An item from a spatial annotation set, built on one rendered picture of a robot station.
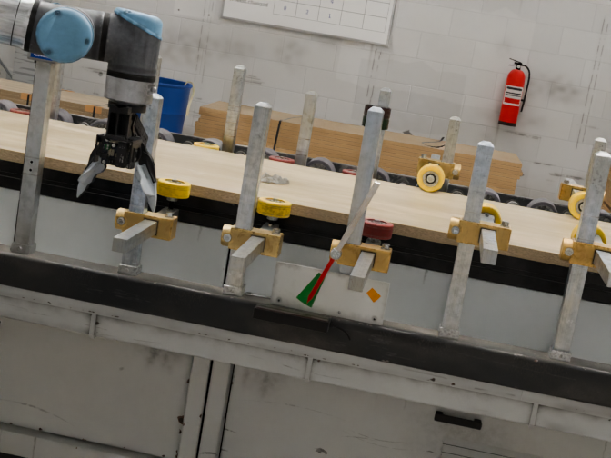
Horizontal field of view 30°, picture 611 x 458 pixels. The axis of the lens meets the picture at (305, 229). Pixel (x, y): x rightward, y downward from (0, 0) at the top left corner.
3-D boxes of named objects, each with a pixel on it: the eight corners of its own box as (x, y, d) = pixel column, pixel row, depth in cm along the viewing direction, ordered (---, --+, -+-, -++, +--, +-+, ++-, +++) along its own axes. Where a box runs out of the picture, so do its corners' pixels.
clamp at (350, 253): (386, 273, 255) (391, 252, 254) (327, 262, 256) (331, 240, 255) (388, 268, 260) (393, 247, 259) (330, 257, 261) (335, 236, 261)
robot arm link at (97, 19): (38, 0, 200) (110, 12, 202) (43, -1, 211) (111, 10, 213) (32, 54, 202) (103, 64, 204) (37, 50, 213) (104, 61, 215)
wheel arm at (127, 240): (125, 257, 237) (128, 237, 236) (109, 254, 238) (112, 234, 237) (176, 224, 280) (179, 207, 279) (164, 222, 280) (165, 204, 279)
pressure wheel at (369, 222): (384, 273, 266) (393, 225, 264) (350, 266, 267) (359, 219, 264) (386, 266, 274) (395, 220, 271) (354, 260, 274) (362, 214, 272)
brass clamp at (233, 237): (276, 258, 257) (280, 237, 256) (218, 247, 258) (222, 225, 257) (281, 253, 263) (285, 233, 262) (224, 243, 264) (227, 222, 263)
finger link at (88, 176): (58, 189, 214) (91, 155, 212) (69, 185, 220) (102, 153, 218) (70, 201, 214) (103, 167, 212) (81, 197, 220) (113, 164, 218)
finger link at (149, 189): (145, 216, 212) (123, 172, 211) (154, 211, 218) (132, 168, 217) (159, 209, 212) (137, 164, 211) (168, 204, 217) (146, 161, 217)
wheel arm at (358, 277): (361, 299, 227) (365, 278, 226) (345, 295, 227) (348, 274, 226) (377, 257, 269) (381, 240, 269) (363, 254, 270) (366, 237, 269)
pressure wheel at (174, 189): (190, 229, 278) (197, 184, 276) (163, 229, 272) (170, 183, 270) (173, 222, 284) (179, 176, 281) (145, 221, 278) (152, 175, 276)
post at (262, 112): (236, 311, 262) (270, 104, 253) (222, 308, 262) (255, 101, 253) (239, 307, 265) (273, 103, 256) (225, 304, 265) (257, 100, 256)
